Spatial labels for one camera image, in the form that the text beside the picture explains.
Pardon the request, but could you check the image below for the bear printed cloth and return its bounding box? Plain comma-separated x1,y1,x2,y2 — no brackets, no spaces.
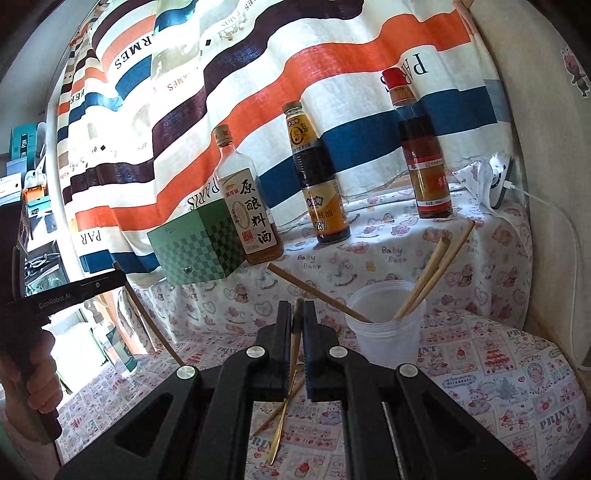
117,175,532,352

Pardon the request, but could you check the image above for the white charging device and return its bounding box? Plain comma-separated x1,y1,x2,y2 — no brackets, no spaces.
484,154,516,212

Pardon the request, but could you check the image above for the white cable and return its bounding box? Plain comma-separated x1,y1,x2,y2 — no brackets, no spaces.
505,181,583,370

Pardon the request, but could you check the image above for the slender bamboo chopstick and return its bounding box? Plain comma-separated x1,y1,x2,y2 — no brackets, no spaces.
269,299,305,464
250,376,306,437
267,263,376,324
113,261,185,367
392,234,452,320
402,219,476,319

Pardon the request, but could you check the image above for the clear plastic cup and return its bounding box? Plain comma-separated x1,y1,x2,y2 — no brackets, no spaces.
345,279,428,370

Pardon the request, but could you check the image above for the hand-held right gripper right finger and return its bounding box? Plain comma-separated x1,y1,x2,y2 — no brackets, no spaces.
302,300,539,480

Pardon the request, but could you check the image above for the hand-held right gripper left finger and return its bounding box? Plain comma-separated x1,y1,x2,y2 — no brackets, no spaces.
55,300,294,480

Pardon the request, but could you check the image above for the green checkered box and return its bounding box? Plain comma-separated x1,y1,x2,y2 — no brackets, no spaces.
147,203,245,287

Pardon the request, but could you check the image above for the cluttered storage shelf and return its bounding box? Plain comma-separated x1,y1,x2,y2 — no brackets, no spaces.
0,120,70,301

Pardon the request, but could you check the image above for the person's left hand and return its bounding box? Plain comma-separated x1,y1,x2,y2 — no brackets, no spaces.
0,330,62,416

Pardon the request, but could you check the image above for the cartoon pig sticker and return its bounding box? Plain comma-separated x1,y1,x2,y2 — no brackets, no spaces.
560,45,591,99

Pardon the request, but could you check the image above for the clear cooking wine bottle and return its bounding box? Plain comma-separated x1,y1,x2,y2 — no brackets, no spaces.
212,124,286,265

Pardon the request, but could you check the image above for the dark sauce bottle yellow label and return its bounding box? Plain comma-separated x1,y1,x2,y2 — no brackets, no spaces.
283,102,352,244

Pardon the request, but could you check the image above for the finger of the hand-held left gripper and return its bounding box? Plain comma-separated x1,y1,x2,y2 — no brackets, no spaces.
83,270,127,298

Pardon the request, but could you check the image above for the teal cardboard box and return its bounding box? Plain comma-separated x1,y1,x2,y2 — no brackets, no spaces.
10,124,41,160

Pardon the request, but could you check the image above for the striped curtain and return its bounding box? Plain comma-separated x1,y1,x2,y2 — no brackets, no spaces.
55,0,511,287

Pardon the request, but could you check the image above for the red-capped sauce bottle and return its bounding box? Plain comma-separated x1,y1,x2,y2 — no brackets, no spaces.
381,68,454,219

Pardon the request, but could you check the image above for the patchwork printed tablecloth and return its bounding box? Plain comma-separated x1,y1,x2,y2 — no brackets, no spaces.
55,309,587,480

